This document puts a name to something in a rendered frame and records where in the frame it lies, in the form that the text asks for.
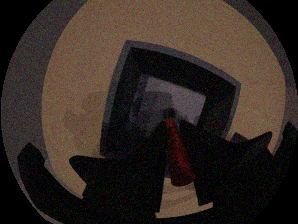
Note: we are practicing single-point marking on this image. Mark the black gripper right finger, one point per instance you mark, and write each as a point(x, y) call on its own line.
point(214, 160)

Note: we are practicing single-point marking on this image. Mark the dark red peg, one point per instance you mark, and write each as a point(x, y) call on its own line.
point(181, 171)

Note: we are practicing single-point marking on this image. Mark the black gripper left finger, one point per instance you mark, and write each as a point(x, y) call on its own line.
point(141, 172)

